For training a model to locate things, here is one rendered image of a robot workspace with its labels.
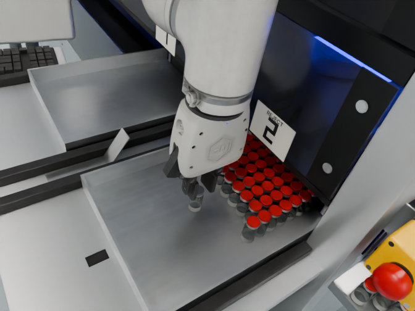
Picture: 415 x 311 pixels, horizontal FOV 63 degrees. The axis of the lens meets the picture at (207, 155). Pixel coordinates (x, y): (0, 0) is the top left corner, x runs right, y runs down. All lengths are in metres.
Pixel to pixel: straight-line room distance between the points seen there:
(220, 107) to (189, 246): 0.24
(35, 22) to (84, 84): 0.38
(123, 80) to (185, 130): 0.46
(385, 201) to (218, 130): 0.21
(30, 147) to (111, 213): 0.22
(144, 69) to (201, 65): 0.54
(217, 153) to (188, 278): 0.18
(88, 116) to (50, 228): 0.27
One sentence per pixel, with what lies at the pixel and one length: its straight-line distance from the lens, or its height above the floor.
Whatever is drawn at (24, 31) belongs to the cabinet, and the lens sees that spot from 1.18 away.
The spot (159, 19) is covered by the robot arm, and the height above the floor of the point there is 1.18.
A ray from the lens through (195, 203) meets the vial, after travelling 0.55.
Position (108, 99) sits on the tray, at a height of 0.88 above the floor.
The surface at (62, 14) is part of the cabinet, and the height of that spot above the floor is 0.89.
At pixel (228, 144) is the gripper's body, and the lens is 0.45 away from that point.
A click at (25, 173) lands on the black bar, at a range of 0.62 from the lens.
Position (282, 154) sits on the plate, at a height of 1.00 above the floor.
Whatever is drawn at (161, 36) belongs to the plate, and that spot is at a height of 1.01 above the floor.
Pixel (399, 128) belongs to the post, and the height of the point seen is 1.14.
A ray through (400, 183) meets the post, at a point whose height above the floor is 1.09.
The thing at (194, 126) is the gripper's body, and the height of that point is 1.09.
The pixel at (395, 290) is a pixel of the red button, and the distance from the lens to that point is 0.45.
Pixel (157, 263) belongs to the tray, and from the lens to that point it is 0.51.
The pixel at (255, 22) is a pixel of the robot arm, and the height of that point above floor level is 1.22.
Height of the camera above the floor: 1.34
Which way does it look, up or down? 43 degrees down
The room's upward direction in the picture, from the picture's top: 11 degrees clockwise
